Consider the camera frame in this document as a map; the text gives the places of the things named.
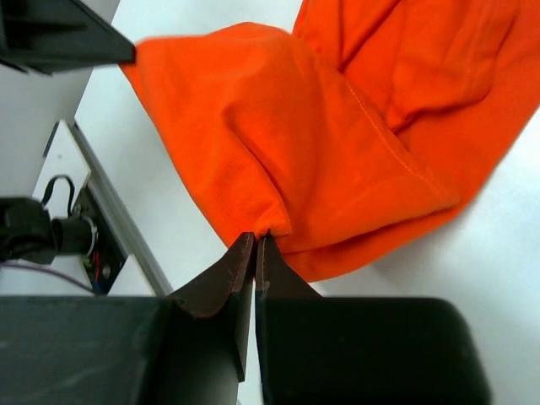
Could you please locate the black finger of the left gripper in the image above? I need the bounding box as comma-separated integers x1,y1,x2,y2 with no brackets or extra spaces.
1,1,136,75

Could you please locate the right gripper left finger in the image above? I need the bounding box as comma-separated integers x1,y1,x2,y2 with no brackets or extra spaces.
1,233,254,404

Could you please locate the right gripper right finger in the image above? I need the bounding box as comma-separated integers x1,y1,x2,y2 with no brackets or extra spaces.
256,237,492,404

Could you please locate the orange t-shirt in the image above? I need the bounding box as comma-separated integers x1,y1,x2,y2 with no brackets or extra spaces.
121,1,539,282

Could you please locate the aluminium rail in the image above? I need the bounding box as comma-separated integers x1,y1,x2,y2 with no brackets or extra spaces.
68,123,173,295

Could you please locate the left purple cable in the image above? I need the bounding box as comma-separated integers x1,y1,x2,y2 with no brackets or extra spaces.
0,259,96,293

